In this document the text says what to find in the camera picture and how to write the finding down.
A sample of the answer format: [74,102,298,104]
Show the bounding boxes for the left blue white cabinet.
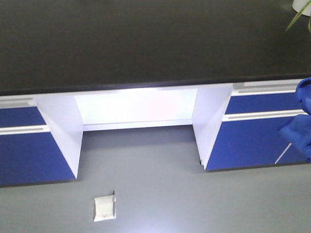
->
[0,95,84,187]

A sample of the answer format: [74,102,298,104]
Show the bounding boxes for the right blue white cabinet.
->
[192,80,307,171]

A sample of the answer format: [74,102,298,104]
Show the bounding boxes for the green plant leaves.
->
[285,10,311,33]

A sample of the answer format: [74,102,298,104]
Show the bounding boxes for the blue white cabinet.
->
[0,95,84,187]
[192,80,307,171]

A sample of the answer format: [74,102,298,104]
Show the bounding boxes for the white plant pot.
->
[292,0,311,17]

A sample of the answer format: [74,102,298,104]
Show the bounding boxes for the blue microfiber cloth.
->
[278,77,311,163]

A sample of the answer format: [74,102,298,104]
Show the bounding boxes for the white floor outlet box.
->
[92,190,117,222]

